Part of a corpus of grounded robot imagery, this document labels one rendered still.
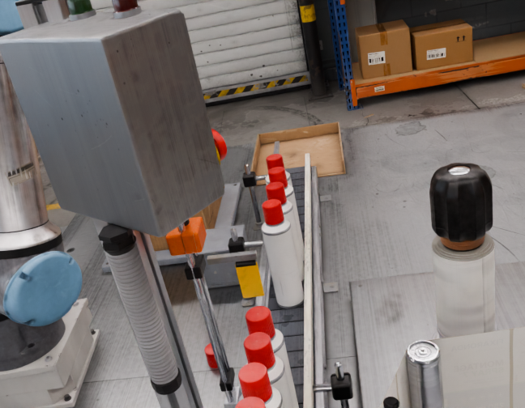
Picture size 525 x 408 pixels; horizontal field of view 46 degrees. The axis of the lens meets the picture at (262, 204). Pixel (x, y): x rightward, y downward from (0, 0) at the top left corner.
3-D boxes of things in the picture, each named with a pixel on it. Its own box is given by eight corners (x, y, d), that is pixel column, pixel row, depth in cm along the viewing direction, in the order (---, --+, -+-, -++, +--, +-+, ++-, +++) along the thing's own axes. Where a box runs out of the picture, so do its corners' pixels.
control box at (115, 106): (161, 240, 57) (99, 36, 48) (58, 210, 67) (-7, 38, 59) (232, 191, 63) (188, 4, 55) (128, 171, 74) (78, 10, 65)
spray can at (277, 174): (306, 265, 122) (289, 173, 112) (280, 269, 122) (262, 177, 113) (306, 252, 126) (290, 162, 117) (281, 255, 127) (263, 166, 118)
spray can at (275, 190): (306, 285, 116) (288, 189, 107) (279, 288, 117) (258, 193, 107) (306, 269, 120) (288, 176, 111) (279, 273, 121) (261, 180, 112)
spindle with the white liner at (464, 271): (505, 359, 90) (503, 180, 77) (442, 365, 91) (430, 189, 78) (488, 321, 98) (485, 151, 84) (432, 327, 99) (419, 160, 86)
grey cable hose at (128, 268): (180, 395, 68) (126, 235, 59) (150, 398, 69) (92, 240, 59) (185, 372, 71) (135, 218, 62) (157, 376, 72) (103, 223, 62)
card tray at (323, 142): (345, 173, 167) (343, 160, 165) (252, 186, 171) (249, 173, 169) (340, 133, 193) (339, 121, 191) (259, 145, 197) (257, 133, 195)
